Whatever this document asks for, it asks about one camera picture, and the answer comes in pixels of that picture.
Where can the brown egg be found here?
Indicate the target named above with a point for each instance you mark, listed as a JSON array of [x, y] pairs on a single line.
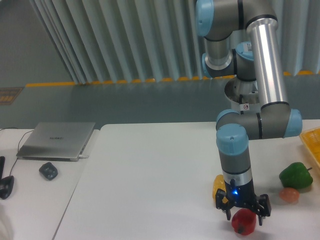
[[289, 195]]

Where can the black scanner stand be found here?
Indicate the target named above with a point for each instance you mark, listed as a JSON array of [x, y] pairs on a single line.
[[6, 186]]

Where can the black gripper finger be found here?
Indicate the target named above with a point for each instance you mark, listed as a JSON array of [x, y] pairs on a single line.
[[223, 203], [262, 207]]

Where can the green bell pepper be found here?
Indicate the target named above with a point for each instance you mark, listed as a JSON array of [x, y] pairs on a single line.
[[296, 176]]

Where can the black handheld device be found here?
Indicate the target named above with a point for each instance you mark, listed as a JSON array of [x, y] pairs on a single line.
[[2, 164]]

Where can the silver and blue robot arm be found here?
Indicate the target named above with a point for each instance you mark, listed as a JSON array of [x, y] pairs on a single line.
[[241, 41]]

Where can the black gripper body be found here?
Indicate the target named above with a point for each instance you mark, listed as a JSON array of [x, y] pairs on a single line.
[[241, 196]]

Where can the yellow bell pepper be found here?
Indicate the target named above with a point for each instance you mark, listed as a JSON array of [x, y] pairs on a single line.
[[219, 183]]

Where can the red bell pepper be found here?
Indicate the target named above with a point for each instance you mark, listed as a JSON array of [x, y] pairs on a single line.
[[244, 222]]

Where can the silver laptop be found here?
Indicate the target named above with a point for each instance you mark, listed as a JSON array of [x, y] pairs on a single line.
[[58, 141]]

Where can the yellow plastic basket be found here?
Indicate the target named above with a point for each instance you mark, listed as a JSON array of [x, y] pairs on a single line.
[[311, 140]]

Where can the dark blue small device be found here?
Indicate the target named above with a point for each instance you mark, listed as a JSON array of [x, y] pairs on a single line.
[[48, 171]]

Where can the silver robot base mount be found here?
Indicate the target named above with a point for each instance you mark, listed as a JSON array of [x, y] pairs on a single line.
[[243, 96]]

